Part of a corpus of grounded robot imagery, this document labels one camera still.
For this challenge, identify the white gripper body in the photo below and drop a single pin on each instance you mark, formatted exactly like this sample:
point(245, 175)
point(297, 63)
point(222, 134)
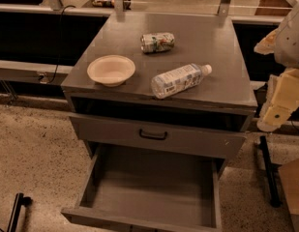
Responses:
point(291, 43)

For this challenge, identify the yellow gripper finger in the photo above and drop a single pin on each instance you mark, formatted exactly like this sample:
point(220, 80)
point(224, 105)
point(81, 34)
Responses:
point(286, 96)

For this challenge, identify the clear plastic water bottle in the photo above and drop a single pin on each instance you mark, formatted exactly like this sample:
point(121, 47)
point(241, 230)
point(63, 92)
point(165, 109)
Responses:
point(178, 80)

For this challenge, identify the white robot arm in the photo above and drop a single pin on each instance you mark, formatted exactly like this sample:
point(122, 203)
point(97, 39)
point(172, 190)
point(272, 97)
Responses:
point(283, 42)

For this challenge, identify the grey drawer cabinet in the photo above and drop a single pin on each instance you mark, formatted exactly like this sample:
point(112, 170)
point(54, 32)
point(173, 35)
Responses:
point(223, 101)

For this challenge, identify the grey top drawer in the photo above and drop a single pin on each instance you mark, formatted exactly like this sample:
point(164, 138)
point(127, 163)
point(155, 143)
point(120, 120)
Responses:
point(218, 144)

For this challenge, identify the open grey middle drawer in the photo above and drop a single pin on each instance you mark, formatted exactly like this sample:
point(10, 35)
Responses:
point(140, 190)

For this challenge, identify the black metal stand leg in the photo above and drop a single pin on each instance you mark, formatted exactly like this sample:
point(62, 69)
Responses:
point(275, 200)

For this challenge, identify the wooden box corner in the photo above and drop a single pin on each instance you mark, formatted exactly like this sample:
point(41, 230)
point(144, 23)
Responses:
point(289, 174)

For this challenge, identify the crushed green soda can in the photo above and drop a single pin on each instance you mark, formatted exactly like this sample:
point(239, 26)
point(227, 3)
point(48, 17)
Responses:
point(157, 42)

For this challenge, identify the beige paper bowl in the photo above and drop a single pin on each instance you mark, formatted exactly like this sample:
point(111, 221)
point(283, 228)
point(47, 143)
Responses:
point(111, 70)

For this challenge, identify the black handle bar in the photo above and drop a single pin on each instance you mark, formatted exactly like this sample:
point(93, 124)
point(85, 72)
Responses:
point(20, 201)

